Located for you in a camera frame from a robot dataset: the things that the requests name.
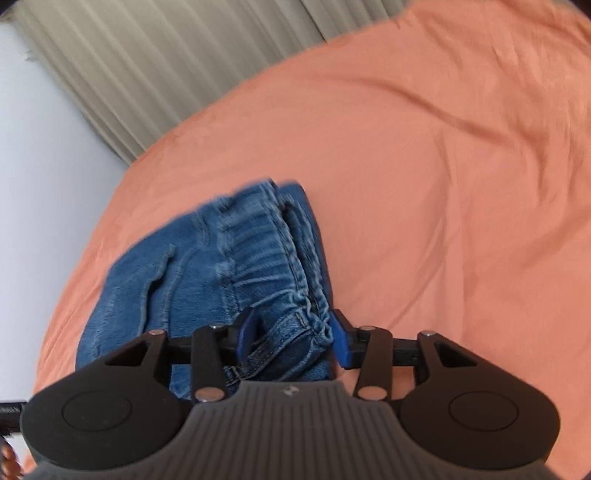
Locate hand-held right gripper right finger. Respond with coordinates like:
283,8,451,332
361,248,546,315
329,308,481,401

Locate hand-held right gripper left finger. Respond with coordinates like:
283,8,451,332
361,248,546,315
105,308,260,403

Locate blue denim pants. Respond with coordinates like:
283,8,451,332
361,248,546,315
75,180,334,398

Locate orange bed sheet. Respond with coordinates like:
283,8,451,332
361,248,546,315
21,0,591,480

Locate beige pleated curtain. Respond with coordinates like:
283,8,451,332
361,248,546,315
9,0,416,164

